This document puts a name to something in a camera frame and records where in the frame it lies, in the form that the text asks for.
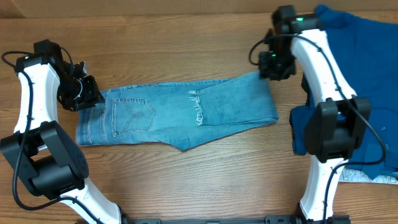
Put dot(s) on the light blue jeans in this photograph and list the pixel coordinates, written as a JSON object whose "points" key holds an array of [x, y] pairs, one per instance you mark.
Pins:
{"points": [[181, 114]]}

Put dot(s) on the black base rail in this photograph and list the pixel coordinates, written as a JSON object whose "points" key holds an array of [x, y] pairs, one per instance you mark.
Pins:
{"points": [[217, 220]]}

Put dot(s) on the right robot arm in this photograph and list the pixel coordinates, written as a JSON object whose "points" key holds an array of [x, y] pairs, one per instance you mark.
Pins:
{"points": [[337, 125]]}

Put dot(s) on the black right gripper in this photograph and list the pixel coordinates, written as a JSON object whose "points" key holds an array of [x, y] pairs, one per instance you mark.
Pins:
{"points": [[277, 70]]}

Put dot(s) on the cardboard back panel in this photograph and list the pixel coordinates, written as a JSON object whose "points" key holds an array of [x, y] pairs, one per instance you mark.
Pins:
{"points": [[92, 8]]}

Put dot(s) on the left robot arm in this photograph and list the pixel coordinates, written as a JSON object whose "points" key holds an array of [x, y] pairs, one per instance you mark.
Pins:
{"points": [[48, 166]]}

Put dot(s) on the dark blue shirt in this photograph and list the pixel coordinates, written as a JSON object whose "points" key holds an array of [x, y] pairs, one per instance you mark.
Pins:
{"points": [[366, 53]]}

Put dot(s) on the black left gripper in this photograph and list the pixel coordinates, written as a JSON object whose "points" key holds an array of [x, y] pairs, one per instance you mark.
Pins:
{"points": [[90, 94]]}

